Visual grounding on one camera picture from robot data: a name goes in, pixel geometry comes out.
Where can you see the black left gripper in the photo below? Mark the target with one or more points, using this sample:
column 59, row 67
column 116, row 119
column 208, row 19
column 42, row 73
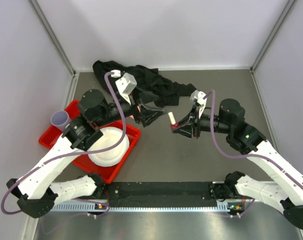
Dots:
column 147, row 116

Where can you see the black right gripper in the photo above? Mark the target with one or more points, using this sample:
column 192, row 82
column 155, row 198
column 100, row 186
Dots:
column 189, row 130

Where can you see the white nail polish cap brush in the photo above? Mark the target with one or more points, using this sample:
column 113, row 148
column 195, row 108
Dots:
column 171, row 118

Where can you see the red nail polish bottle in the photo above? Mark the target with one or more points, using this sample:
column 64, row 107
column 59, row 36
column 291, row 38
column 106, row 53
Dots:
column 174, row 126

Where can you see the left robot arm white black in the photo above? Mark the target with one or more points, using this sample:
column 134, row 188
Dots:
column 37, row 192

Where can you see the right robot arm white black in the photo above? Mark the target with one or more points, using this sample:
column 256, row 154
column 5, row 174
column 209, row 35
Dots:
column 285, row 195

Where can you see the black cloth garment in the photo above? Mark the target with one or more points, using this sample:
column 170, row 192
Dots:
column 148, row 79

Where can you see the white paper plate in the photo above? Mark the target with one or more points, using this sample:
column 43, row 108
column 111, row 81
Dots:
column 111, row 136

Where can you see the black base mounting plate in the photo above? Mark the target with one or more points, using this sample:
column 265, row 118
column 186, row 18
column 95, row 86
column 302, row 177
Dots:
column 163, row 194

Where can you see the red plastic tray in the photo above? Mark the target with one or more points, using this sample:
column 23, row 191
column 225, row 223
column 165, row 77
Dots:
column 108, row 174

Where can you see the purple plastic cup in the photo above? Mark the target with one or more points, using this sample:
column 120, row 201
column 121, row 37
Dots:
column 60, row 120

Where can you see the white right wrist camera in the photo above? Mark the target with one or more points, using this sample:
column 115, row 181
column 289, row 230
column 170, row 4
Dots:
column 198, row 98

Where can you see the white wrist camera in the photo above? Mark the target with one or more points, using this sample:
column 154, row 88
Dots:
column 125, row 85
column 198, row 98

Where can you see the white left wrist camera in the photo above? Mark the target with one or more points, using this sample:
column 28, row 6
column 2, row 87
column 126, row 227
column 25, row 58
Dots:
column 125, row 85

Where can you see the grey slotted cable duct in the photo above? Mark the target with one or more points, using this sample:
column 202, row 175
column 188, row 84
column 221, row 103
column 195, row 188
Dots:
column 78, row 206

